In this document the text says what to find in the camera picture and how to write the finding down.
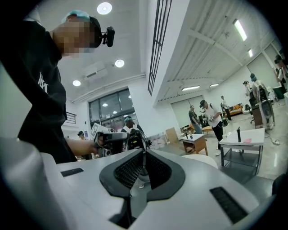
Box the orange sofa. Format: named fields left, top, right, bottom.
left=229, top=102, right=244, bottom=115

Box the person's left hand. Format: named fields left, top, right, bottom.
left=85, top=139, right=100, bottom=158

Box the black head strap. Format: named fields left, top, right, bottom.
left=89, top=15, right=102, bottom=49

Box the white round table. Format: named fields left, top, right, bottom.
left=181, top=154, right=219, bottom=169

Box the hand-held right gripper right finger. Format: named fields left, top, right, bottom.
left=132, top=148, right=275, bottom=230

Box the black ceiling grille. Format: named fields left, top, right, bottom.
left=147, top=0, right=173, bottom=97

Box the white sink table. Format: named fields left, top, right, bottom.
left=219, top=127, right=266, bottom=174

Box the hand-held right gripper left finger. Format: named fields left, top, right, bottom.
left=41, top=148, right=146, bottom=230

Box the person's left forearm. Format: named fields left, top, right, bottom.
left=64, top=137, right=90, bottom=158

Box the black head camera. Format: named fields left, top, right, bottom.
left=100, top=26, right=116, bottom=48

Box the dark green bin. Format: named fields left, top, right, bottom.
left=272, top=86, right=286, bottom=101

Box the dark wooden cabinet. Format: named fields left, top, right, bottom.
left=252, top=105, right=264, bottom=129

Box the light wooden panel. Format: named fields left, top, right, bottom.
left=165, top=127, right=179, bottom=144

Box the small wooden side table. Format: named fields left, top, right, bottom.
left=181, top=133, right=209, bottom=156

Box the black swivel chair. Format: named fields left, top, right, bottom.
left=248, top=98, right=257, bottom=124

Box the white standing fan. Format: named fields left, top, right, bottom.
left=258, top=85, right=276, bottom=131

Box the person's head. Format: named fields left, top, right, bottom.
left=52, top=15, right=102, bottom=59

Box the large dark window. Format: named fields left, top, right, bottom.
left=88, top=88, right=137, bottom=130

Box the white ceiling air conditioner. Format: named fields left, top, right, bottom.
left=82, top=62, right=109, bottom=79

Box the teal hair cap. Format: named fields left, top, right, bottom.
left=61, top=9, right=90, bottom=24

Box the stack of clear bottle packs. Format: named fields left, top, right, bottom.
left=148, top=132, right=167, bottom=149

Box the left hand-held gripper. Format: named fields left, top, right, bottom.
left=90, top=123, right=131, bottom=157

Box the person's black t-shirt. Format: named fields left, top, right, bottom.
left=0, top=20, right=78, bottom=164

